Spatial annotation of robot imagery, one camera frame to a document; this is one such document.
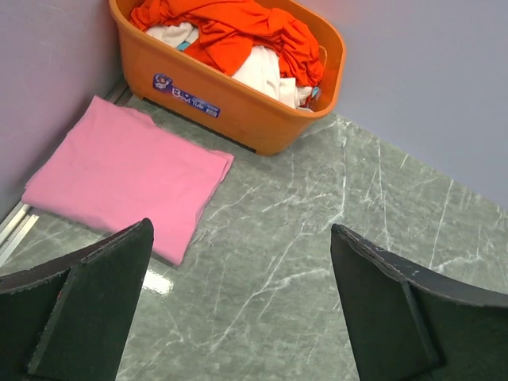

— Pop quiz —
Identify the folded pink t shirt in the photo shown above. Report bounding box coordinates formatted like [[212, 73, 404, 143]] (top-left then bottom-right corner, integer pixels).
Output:
[[21, 97, 234, 265]]

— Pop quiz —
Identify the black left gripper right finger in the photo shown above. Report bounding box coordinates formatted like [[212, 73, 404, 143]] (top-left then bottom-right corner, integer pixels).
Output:
[[330, 225, 507, 380]]

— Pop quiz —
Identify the teal garment in tub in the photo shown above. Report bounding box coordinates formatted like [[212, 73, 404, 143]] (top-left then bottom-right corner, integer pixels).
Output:
[[176, 41, 191, 52]]

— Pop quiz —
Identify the white cream garment in tub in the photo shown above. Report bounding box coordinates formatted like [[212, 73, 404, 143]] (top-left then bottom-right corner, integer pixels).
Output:
[[146, 22, 319, 109]]

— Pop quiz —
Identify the orange plastic laundry tub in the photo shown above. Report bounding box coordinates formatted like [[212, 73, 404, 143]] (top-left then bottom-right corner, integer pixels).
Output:
[[109, 1, 347, 156]]

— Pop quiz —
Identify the orange t shirt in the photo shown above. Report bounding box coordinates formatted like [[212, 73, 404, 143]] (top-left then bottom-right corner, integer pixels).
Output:
[[130, 0, 324, 87]]

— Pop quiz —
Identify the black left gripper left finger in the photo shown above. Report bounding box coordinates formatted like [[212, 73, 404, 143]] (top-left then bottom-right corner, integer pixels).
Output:
[[1, 218, 154, 380]]

